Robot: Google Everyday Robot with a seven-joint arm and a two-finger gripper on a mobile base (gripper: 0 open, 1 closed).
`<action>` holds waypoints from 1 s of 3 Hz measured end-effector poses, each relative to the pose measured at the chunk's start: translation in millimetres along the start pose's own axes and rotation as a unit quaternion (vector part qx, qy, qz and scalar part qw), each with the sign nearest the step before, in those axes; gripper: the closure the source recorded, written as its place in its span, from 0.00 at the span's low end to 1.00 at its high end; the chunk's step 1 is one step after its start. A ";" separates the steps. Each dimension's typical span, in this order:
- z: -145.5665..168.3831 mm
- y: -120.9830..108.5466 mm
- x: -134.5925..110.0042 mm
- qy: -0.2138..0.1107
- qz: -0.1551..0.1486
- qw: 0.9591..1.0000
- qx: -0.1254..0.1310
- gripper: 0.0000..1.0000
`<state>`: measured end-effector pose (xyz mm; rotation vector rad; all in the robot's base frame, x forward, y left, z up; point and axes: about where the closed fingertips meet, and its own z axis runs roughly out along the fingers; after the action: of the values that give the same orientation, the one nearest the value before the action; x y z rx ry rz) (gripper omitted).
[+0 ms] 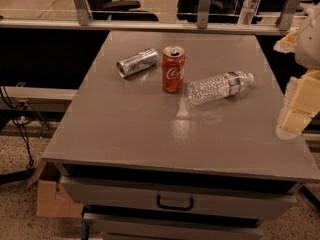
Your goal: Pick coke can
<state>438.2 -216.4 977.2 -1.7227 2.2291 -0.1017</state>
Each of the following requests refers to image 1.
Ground black drawer handle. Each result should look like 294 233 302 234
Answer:
156 195 194 211

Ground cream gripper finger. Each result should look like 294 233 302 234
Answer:
275 69 320 140
273 28 298 54

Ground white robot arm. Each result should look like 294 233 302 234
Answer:
275 5 320 140

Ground top grey drawer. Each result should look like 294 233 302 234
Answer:
61 176 296 220

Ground black cables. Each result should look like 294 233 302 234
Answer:
0 85 38 172

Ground grey drawer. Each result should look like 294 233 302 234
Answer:
61 176 296 220
84 213 263 240

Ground metal railing frame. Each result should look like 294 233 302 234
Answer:
0 0 311 35

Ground cardboard box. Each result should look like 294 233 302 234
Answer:
27 160 83 218

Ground black office chair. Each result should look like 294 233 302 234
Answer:
87 0 158 21

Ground grey drawer cabinet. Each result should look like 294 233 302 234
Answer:
44 31 319 230

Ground upright water bottle background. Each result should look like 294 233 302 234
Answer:
238 0 259 25

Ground silver soda can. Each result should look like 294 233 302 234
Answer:
117 48 158 78

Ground lower grey drawer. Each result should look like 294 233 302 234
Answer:
84 213 263 240

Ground red coke can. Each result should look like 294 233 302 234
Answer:
162 46 186 93

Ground clear plastic water bottle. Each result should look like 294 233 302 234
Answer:
187 71 254 105

